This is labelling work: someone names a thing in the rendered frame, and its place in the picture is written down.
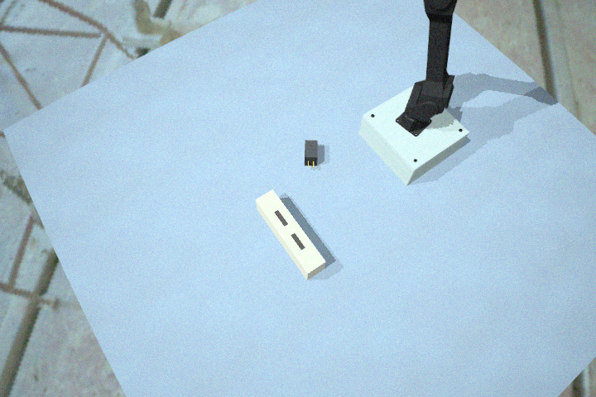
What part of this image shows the black two-prong charger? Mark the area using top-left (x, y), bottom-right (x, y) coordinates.
top-left (305, 140), bottom-right (318, 168)

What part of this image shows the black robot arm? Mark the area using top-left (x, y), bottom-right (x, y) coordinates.
top-left (396, 0), bottom-right (457, 136)

